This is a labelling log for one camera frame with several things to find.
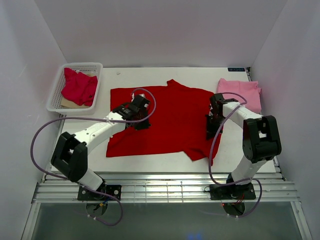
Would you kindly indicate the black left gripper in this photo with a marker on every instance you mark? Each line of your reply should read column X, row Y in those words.
column 143, row 125

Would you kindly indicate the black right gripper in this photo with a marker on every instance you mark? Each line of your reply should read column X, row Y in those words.
column 210, row 130

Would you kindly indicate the red t shirt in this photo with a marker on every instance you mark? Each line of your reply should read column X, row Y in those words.
column 178, row 124

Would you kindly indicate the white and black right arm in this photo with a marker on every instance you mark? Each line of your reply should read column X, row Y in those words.
column 260, row 144

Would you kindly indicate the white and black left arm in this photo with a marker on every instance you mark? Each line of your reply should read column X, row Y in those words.
column 71, row 152

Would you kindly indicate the folded pink t shirt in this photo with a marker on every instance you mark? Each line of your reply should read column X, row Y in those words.
column 250, row 90

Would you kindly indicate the blue label on table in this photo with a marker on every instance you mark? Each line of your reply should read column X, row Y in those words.
column 236, row 69

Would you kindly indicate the crimson shirt in basket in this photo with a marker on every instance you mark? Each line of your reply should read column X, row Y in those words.
column 79, row 88

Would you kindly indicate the beige cloth in basket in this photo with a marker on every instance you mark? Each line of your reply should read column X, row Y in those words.
column 72, row 105

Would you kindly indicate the white plastic basket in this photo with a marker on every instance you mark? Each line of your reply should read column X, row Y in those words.
column 55, row 96

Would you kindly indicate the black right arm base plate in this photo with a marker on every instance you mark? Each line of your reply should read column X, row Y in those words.
column 232, row 192

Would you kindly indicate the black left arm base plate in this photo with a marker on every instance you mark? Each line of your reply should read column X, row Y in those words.
column 86, row 195

